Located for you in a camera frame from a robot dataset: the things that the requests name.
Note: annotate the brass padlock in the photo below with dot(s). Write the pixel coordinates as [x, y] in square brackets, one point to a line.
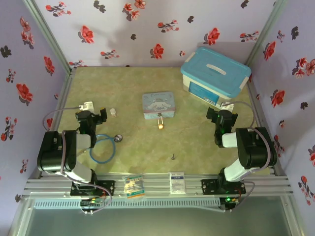
[160, 126]

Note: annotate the cartoon print tin box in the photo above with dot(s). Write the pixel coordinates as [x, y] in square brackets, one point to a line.
[158, 104]

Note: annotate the small white vial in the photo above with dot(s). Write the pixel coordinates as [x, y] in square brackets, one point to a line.
[113, 112]

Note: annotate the blue tube stethoscope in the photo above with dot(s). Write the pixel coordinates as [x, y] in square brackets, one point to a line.
[114, 147]

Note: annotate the blue lid storage box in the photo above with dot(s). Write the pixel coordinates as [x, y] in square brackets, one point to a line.
[214, 71]

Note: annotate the clear medicine packet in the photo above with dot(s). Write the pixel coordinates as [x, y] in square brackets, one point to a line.
[134, 185]

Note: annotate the white label card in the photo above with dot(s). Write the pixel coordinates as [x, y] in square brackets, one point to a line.
[177, 183]

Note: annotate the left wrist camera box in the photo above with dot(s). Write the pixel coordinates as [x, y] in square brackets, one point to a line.
[86, 106]

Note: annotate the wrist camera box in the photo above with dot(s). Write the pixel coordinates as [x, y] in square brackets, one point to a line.
[227, 106]
[86, 106]

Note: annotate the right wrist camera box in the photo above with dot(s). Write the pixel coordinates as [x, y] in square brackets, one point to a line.
[227, 106]

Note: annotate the aluminium side rail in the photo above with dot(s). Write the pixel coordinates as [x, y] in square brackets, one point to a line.
[62, 98]
[256, 108]

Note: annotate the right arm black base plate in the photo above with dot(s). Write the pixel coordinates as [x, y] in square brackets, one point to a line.
[209, 186]

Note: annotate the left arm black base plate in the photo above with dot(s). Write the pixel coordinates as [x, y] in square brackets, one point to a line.
[108, 188]

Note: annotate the aluminium front frame rail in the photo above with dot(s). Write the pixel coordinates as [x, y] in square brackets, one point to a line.
[157, 186]

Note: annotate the aluminium frame post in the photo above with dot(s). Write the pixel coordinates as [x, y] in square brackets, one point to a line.
[49, 34]
[268, 27]

